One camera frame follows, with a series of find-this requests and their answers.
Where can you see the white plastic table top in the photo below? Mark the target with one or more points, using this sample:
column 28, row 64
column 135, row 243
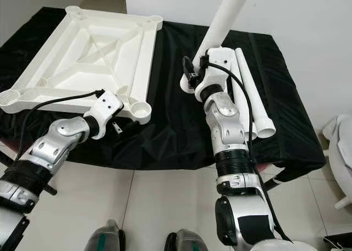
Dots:
column 115, row 56

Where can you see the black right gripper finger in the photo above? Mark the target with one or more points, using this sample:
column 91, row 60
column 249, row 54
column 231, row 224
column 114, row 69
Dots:
column 191, row 67

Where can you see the black flat box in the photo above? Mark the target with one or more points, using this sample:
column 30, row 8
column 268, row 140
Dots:
column 338, row 241

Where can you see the white plastic table leg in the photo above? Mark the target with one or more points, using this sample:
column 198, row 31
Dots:
column 256, row 91
column 241, row 108
column 225, row 15

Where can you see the black tablecloth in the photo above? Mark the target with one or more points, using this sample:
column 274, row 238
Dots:
column 170, row 113

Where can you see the silver robot left leg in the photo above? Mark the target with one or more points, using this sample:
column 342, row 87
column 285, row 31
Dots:
column 104, row 240

